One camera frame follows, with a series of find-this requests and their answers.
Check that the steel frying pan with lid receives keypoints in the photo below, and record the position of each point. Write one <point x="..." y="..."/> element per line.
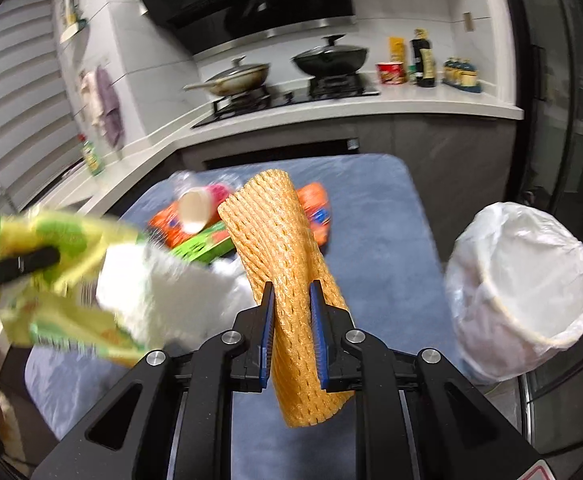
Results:
<point x="239" y="78"/>

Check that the green cardboard box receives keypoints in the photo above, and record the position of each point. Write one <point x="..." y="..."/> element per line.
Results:
<point x="206" y="246"/>

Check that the black wok with lid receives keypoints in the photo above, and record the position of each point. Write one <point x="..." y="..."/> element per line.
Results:
<point x="332" y="59"/>

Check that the wall power socket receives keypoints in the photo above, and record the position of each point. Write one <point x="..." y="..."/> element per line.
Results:
<point x="468" y="22"/>

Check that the white lined trash bin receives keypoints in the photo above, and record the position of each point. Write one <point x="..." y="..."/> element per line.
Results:
<point x="515" y="286"/>

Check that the orange foam fruit net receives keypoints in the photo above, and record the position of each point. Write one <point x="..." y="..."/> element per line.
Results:
<point x="273" y="238"/>

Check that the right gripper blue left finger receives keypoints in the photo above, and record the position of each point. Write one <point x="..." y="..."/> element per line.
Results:
<point x="251" y="369"/>

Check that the orange snack bag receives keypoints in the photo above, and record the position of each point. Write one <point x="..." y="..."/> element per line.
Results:
<point x="312" y="197"/>

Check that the pink hanging cloth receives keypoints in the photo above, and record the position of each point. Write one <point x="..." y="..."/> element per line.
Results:
<point x="91" y="98"/>

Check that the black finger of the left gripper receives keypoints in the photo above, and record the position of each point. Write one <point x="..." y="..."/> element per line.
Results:
<point x="14" y="268"/>

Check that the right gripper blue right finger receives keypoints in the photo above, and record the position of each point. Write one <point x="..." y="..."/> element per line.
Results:
<point x="334" y="365"/>

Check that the green dish soap bottle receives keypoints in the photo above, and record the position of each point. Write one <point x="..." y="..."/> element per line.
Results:
<point x="90" y="157"/>

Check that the yellow green tissue packet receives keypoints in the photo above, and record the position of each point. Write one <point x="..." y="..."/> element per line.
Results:
<point x="56" y="307"/>

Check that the black gas stove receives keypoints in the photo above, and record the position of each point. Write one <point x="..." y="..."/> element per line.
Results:
<point x="267" y="97"/>

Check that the dark soy sauce bottle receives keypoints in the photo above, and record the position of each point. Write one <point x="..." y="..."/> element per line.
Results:
<point x="424" y="62"/>

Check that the wall shelf with bottles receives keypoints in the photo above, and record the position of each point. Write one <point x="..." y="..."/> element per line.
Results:
<point x="72" y="19"/>

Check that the red instant noodle cup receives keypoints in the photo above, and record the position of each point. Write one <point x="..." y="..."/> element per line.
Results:
<point x="391" y="72"/>

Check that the purple hanging towel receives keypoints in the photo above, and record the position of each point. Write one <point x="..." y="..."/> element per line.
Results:
<point x="111" y="117"/>

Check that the built-in black oven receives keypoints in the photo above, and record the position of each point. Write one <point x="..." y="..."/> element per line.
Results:
<point x="294" y="151"/>

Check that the white tissue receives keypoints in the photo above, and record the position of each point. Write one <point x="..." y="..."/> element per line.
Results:
<point x="157" y="297"/>

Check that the clear plastic bag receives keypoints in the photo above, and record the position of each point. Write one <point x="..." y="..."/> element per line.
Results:
<point x="183" y="181"/>

